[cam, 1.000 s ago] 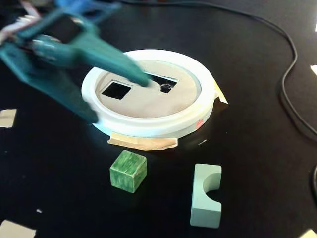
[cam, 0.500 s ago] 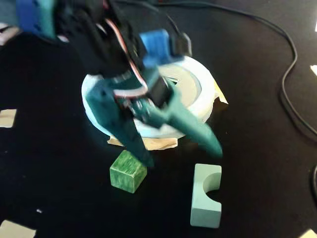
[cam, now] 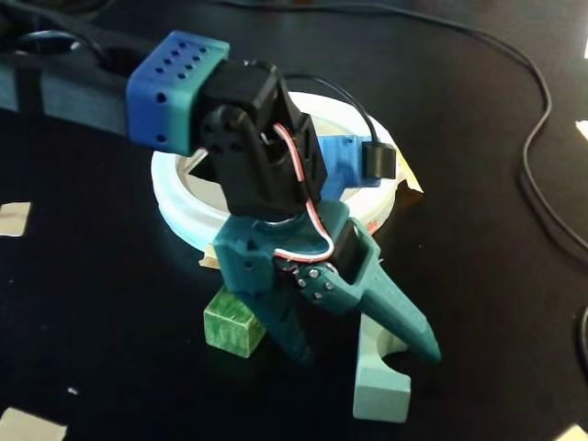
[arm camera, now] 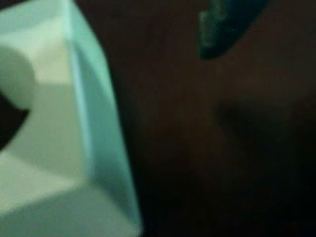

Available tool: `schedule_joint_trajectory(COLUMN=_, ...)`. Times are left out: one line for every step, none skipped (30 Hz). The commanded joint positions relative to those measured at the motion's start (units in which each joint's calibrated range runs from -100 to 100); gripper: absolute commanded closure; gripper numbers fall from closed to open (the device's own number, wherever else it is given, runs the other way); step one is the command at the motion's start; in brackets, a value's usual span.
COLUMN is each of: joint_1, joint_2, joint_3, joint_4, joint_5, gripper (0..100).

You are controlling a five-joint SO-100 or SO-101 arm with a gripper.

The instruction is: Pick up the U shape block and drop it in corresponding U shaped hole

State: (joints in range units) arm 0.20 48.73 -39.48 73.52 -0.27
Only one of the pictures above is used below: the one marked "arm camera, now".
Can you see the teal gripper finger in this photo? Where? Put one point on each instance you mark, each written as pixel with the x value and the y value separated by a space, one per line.
pixel 222 32

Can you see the pale green U shape block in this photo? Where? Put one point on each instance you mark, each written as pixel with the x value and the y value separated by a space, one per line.
pixel 61 153

